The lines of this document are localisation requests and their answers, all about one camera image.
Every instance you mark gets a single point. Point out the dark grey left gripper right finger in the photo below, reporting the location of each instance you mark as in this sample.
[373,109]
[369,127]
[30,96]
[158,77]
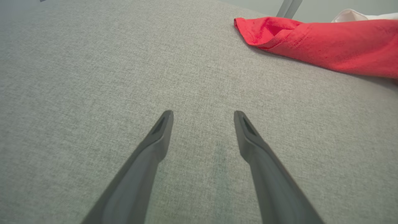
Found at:
[273,186]

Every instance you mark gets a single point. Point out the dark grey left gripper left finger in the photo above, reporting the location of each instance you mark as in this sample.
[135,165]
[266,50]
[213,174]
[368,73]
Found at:
[136,174]

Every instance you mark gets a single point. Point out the red shorts with white stripe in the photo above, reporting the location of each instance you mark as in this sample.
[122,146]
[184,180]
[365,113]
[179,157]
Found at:
[326,43]

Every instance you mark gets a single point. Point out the grey fabric sofa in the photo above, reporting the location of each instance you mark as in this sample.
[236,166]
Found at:
[124,77]

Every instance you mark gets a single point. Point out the grey metal post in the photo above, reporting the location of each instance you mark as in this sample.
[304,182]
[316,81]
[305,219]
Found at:
[289,7]

